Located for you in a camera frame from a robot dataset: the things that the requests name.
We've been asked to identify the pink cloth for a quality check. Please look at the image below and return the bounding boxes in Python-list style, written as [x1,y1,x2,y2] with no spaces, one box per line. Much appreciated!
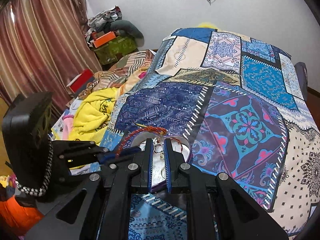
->
[62,115,75,135]

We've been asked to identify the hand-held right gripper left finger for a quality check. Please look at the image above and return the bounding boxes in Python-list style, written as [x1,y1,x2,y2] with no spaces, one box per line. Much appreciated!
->
[24,138,154,240]

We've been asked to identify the orange cloth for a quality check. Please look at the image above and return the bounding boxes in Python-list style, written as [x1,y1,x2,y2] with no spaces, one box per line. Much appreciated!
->
[0,195,44,233]

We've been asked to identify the red string bracelet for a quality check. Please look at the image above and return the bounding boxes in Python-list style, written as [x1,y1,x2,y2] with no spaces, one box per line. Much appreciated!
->
[115,126,168,158]
[170,137,187,153]

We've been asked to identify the red and grey box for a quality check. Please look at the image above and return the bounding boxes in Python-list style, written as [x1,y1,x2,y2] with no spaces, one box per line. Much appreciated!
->
[66,69,94,94]

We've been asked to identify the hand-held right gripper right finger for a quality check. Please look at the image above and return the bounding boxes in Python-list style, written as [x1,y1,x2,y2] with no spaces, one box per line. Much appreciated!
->
[164,138,290,240]

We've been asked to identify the orange box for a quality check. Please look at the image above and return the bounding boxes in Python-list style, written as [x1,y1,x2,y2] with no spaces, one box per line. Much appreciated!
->
[92,31,117,48]

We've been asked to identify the yellow fleece blanket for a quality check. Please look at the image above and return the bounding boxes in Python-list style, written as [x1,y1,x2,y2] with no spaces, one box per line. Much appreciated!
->
[72,87,120,140]

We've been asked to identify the pile of clothes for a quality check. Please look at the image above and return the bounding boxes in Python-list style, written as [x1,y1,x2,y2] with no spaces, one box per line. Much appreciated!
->
[84,5,123,34]

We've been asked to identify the striped brown curtain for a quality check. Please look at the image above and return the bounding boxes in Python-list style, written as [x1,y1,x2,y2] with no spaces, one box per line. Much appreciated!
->
[0,0,103,110]

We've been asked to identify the black white braided cord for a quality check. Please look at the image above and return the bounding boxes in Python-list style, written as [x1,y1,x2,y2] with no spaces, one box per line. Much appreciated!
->
[15,140,54,197]

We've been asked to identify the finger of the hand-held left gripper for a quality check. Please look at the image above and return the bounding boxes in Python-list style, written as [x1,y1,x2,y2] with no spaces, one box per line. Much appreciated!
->
[116,145,142,157]
[97,153,119,166]

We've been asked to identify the purple heart-shaped tin box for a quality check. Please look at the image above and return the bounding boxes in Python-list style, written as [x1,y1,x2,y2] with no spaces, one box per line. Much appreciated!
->
[130,130,193,193]

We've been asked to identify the striped beige quilt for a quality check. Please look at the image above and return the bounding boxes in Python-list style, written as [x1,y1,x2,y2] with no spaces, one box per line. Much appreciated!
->
[94,50,157,93]

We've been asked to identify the blue patchwork blanket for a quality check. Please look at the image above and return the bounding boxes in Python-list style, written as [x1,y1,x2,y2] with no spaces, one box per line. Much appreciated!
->
[100,27,320,240]

